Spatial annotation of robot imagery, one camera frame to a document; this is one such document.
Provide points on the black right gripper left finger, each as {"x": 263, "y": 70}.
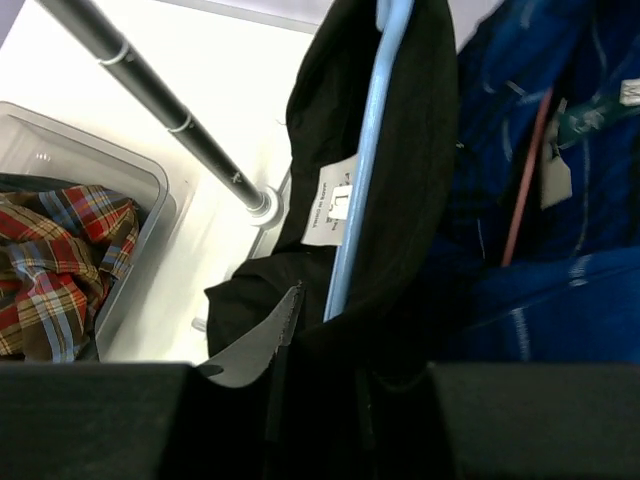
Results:
{"x": 218, "y": 420}

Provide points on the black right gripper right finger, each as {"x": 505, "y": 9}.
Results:
{"x": 573, "y": 421}

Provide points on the black shirt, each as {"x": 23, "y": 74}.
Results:
{"x": 297, "y": 420}

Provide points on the red plaid shirt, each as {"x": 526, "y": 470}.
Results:
{"x": 62, "y": 250}

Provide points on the light blue hanger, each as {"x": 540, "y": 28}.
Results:
{"x": 392, "y": 19}

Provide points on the blue shirt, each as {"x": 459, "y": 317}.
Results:
{"x": 571, "y": 292}

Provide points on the grey plastic bin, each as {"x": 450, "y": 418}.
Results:
{"x": 40, "y": 154}

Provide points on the metal clothes rack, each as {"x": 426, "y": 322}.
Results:
{"x": 117, "y": 55}

